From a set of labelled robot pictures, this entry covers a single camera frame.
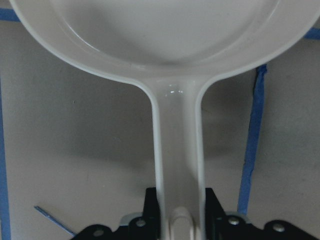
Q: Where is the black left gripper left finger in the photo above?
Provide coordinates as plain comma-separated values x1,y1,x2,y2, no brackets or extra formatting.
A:
73,187,160,240

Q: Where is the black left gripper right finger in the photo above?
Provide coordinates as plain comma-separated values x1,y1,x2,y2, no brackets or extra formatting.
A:
205,188,316,240

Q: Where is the beige plastic dustpan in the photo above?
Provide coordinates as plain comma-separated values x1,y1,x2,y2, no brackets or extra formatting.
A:
11,0,320,240

